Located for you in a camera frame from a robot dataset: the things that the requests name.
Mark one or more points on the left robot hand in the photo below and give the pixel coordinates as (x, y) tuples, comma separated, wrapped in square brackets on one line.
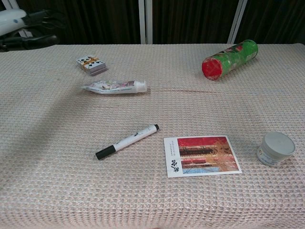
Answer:
[(10, 22)]

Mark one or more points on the white toothpaste tube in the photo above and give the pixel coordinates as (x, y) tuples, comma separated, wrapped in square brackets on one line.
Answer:
[(119, 87)]

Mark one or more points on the dark pleated curtain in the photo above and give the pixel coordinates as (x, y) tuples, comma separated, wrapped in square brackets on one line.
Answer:
[(95, 21)]

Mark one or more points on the deck of playing cards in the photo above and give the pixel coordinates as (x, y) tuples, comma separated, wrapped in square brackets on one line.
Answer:
[(93, 65)]

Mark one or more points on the white black marker pen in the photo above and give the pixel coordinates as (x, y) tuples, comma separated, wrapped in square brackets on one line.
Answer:
[(128, 140)]

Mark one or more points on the green red cylindrical can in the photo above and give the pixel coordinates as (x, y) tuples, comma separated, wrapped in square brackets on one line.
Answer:
[(232, 59)]

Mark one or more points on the red picture postcard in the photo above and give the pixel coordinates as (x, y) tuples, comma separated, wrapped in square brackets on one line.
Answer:
[(202, 156)]

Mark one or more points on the white round jar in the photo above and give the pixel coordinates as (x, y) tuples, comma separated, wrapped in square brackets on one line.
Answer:
[(277, 145)]

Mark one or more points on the slanted white frame post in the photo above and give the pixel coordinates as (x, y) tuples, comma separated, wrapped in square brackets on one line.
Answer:
[(237, 21), (8, 3)]

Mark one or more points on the upright white frame post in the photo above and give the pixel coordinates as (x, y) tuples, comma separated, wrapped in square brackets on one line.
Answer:
[(145, 21)]

